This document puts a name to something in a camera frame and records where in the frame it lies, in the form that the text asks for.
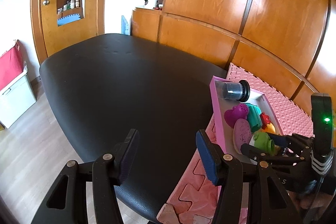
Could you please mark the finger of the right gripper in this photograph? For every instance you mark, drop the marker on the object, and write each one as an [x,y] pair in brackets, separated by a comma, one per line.
[294,141]
[262,153]

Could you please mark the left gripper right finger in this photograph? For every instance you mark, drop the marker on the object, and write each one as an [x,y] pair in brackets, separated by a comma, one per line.
[268,201]

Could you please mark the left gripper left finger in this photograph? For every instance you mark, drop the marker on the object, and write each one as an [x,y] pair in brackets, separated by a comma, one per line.
[66,200]

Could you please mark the green white plug device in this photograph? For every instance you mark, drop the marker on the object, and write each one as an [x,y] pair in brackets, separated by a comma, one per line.
[262,141]

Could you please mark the purple oval perforated case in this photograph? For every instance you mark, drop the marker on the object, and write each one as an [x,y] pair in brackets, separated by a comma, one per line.
[242,134]

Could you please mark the yellow plastic piece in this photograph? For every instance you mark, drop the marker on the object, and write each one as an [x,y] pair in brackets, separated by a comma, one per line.
[269,128]

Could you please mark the red puzzle piece block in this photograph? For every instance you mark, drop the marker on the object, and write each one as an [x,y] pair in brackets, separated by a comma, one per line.
[265,120]

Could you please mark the teal plastic cylinder cup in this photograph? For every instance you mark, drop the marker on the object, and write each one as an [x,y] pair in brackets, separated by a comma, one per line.
[253,117]

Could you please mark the magenta perforated strainer cup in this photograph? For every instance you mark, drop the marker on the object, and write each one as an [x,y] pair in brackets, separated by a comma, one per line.
[239,111]

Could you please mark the clear jar black lid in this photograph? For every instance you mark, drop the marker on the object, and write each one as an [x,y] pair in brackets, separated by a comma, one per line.
[239,91]

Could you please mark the pink white cardboard tray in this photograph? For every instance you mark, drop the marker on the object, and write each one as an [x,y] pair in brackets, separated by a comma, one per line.
[224,133]

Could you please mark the black padded massage table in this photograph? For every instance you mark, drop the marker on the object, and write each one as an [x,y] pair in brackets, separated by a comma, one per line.
[103,87]

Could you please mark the red white storage box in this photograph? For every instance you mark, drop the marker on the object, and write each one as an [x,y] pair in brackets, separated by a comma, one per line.
[17,95]

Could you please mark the blue foam mat piece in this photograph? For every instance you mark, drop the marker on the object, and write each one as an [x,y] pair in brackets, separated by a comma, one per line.
[125,28]

